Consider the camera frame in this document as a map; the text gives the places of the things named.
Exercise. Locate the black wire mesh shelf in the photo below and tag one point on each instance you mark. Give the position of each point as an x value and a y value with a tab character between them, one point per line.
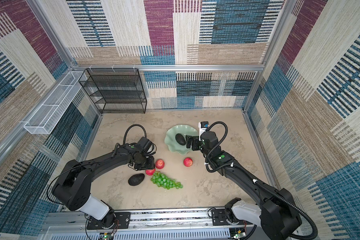
115	91

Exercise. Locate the dark avocado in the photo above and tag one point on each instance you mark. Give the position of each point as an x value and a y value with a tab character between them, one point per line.
136	179
180	139

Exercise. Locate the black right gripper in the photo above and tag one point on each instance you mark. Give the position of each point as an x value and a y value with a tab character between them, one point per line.
195	140

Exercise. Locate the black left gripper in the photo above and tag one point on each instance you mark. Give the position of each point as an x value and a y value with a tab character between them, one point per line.
151	165

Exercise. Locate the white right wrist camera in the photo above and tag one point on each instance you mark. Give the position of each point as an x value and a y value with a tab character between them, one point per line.
202	127

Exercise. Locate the red fake apple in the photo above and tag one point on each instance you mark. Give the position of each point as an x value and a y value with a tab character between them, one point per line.
188	162
160	164
150	172

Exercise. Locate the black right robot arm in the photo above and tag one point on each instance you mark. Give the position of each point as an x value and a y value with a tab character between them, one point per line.
275	212

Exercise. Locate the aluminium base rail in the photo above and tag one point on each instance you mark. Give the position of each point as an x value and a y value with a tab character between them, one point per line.
158	224

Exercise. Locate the green fake grape bunch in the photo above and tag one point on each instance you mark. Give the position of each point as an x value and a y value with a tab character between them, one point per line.
163	181

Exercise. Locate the green scalloped fruit bowl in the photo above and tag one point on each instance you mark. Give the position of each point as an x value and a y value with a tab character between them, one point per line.
170	141

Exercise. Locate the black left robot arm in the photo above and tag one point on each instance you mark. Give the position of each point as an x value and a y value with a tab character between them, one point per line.
73	186

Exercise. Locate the white wire mesh basket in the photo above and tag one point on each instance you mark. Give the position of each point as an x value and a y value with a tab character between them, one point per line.
47	116

